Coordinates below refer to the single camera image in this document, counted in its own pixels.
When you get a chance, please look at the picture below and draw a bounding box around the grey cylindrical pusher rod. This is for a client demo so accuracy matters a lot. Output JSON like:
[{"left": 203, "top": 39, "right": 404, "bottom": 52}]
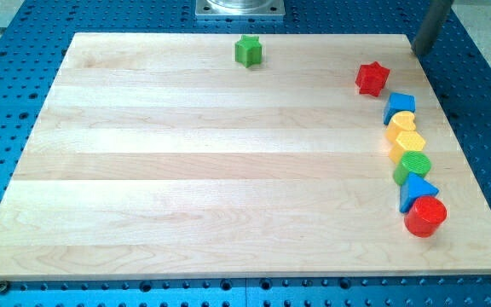
[{"left": 411, "top": 0, "right": 454, "bottom": 56}]

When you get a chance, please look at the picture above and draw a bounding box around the wooden board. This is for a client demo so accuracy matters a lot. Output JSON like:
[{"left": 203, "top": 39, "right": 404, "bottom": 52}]
[{"left": 0, "top": 32, "right": 491, "bottom": 281}]

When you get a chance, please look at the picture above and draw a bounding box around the red star block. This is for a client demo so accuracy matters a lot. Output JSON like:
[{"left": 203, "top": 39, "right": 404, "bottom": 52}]
[{"left": 355, "top": 61, "right": 390, "bottom": 96}]

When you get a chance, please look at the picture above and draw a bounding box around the blue cube block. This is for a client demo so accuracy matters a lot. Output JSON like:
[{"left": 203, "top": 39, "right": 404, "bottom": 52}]
[{"left": 383, "top": 92, "right": 416, "bottom": 125}]

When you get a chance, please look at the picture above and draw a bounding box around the yellow heart block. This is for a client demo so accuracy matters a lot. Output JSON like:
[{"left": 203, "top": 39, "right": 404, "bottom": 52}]
[{"left": 385, "top": 111, "right": 416, "bottom": 143}]

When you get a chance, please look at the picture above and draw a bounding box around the yellow hexagon block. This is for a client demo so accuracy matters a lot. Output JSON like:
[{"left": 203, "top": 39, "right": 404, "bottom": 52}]
[{"left": 389, "top": 131, "right": 426, "bottom": 164}]

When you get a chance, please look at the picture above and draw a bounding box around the green cylinder block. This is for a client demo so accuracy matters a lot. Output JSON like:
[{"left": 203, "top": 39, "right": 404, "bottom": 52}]
[{"left": 393, "top": 151, "right": 432, "bottom": 186}]

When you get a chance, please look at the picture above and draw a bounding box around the blue triangle block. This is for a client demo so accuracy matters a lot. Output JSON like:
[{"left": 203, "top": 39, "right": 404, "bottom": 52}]
[{"left": 399, "top": 173, "right": 439, "bottom": 213}]

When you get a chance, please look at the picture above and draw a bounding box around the green star block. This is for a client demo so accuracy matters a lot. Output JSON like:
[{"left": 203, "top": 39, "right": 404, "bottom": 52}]
[{"left": 234, "top": 35, "right": 263, "bottom": 67}]

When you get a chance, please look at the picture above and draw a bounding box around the red cylinder block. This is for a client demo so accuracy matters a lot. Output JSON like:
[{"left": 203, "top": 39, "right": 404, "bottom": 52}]
[{"left": 404, "top": 196, "right": 448, "bottom": 238}]

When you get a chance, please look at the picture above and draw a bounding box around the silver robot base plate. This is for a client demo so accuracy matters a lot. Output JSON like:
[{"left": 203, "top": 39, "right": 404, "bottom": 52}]
[{"left": 194, "top": 0, "right": 286, "bottom": 19}]

